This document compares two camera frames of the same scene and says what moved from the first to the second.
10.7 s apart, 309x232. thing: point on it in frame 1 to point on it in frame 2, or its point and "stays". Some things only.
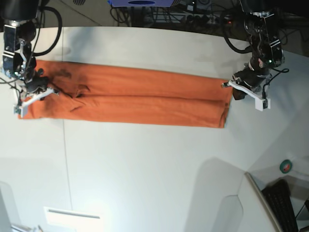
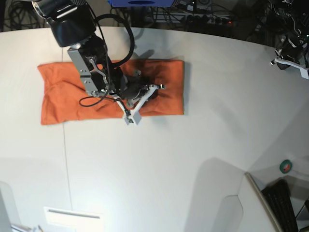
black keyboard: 278,192 stays
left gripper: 37,84 to 133,84
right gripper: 249,78 to 291,48
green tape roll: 286,166 stays
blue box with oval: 136,3 stays
